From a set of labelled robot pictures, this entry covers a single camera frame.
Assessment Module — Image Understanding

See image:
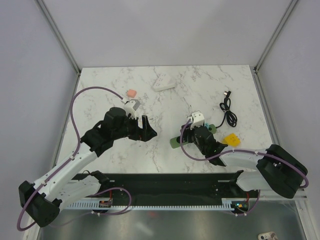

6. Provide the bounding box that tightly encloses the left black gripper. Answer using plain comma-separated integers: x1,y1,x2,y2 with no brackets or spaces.
112,113,157,142

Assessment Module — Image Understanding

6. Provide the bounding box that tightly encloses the teal plug adapter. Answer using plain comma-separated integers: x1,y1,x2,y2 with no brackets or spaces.
204,122,212,131

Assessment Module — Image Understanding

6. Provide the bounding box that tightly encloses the green power strip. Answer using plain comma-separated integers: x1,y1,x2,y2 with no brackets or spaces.
169,124,217,149

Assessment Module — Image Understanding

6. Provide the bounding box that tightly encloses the blue cube socket adapter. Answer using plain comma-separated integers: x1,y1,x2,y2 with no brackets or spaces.
182,136,189,145

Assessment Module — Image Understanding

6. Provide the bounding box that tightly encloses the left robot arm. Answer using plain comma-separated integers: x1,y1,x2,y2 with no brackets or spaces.
17,107,158,231

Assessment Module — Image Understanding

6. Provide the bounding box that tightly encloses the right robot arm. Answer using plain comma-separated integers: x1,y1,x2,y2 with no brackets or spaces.
174,125,309,199

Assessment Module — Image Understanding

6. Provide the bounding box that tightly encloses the pink plug adapter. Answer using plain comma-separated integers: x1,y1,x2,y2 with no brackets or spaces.
126,89,137,99

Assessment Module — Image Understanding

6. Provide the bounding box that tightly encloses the yellow cube socket adapter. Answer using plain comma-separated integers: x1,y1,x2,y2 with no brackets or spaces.
222,133,241,147

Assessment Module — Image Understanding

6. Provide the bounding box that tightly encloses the white triangular power strip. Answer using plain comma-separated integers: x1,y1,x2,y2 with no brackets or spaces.
152,73,177,92

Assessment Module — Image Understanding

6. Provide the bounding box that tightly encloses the smartphone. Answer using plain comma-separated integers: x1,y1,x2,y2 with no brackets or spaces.
257,231,278,240

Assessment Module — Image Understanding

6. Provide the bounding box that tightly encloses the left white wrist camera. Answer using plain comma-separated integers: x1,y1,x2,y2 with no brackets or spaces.
123,99,141,120

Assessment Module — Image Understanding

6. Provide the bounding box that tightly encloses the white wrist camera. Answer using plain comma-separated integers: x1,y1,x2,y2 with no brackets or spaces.
189,110,205,130
123,99,141,120

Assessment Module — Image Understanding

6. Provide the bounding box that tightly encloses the black power cord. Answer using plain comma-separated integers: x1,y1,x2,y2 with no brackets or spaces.
214,90,238,130

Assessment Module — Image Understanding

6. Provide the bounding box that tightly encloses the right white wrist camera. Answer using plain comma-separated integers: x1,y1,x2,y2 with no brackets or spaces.
189,110,205,130

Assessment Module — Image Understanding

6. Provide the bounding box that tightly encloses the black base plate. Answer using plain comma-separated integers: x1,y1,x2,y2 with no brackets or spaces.
69,171,261,208

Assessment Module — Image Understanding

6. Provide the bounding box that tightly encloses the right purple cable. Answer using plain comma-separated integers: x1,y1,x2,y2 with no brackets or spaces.
180,121,310,216

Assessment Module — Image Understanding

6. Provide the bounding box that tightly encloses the purple cable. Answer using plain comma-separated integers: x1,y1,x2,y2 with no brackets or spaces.
16,86,133,231
180,121,310,216

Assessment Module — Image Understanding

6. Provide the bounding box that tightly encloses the white slotted cable duct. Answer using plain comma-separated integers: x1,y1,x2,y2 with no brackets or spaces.
66,198,248,211

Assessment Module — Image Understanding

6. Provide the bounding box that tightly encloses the right aluminium frame post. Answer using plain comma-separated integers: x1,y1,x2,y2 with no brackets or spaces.
252,0,301,73

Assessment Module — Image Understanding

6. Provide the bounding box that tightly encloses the aluminium frame post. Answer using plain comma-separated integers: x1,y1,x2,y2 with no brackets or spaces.
34,0,82,76
252,0,301,73

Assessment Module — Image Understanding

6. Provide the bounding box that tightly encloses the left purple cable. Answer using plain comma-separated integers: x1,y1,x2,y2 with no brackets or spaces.
16,86,133,231

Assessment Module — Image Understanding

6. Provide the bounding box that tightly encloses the left aluminium frame post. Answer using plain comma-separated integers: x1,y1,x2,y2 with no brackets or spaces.
34,0,82,76

